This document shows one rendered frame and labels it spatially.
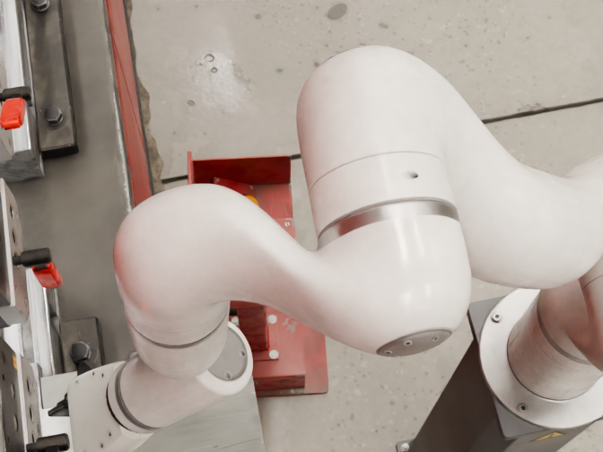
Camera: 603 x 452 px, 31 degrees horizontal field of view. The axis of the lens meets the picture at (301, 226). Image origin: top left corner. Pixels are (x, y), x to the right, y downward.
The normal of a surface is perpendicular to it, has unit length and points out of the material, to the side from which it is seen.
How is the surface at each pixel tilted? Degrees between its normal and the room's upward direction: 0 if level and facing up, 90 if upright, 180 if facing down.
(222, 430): 0
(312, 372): 0
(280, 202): 0
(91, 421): 50
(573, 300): 38
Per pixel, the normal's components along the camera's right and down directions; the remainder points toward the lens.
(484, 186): 0.02, 0.27
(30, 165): 0.18, 0.92
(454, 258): 0.70, -0.29
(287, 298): -0.58, 0.65
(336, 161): -0.61, -0.20
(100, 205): 0.01, -0.37
